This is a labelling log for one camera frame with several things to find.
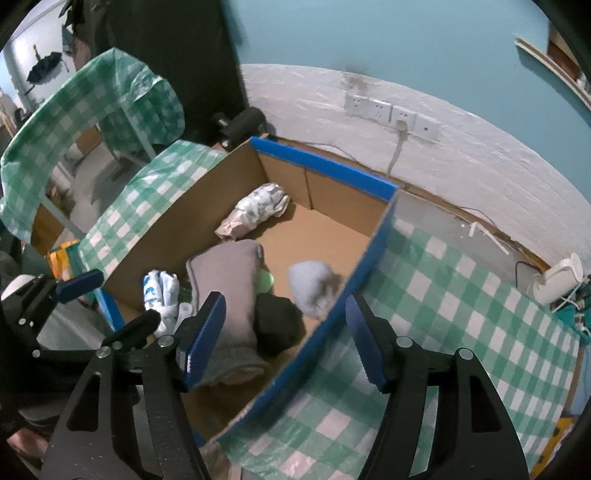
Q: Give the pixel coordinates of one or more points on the teal cloth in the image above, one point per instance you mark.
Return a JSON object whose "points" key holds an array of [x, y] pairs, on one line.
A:
{"points": [[575, 318]]}

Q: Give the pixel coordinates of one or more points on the black cylindrical object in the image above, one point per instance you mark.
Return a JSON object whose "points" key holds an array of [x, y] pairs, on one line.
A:
{"points": [[244, 124]]}

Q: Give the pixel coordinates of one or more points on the wooden frame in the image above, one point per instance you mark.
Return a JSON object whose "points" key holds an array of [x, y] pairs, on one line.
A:
{"points": [[545, 57]]}

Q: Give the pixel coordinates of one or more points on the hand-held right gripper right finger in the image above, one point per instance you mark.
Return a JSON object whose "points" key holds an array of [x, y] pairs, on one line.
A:
{"points": [[364, 341]]}

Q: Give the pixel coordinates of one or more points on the grey fleece garment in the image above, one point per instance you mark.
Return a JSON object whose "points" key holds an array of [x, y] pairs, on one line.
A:
{"points": [[231, 286]]}

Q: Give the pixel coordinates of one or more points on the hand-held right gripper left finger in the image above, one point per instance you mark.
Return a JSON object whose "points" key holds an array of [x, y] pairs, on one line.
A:
{"points": [[203, 341]]}

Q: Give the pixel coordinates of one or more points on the white blue printed cloth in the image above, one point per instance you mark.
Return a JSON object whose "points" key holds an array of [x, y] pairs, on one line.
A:
{"points": [[159, 288]]}

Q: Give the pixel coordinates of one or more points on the blue cardboard box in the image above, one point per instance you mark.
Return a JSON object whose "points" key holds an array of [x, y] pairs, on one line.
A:
{"points": [[332, 230]]}

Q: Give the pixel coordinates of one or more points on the white plastic appliance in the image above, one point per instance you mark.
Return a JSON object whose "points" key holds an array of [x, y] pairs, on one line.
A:
{"points": [[556, 279]]}

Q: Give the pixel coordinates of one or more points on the pink and white cloth bundle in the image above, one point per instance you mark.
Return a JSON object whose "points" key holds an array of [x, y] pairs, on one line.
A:
{"points": [[258, 205]]}

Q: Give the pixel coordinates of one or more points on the orange green bag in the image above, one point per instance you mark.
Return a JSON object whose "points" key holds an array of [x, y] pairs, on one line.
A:
{"points": [[62, 258]]}

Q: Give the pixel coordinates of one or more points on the white single-hole wall socket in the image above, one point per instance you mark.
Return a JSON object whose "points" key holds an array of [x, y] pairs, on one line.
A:
{"points": [[428, 127]]}

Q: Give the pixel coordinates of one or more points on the dark umbrella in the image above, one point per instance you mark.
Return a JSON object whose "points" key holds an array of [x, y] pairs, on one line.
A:
{"points": [[44, 69]]}

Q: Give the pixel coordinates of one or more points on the green cloth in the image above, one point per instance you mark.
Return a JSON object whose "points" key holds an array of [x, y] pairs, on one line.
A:
{"points": [[266, 280]]}

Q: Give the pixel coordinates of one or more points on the black cloth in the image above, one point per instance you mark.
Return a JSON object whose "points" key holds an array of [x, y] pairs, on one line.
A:
{"points": [[279, 323]]}

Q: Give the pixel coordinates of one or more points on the light blue cloth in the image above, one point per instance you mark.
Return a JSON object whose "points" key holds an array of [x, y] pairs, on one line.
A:
{"points": [[314, 286]]}

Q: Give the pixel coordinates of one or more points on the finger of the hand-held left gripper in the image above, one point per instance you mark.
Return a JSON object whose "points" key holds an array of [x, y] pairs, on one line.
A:
{"points": [[78, 282], [134, 327]]}

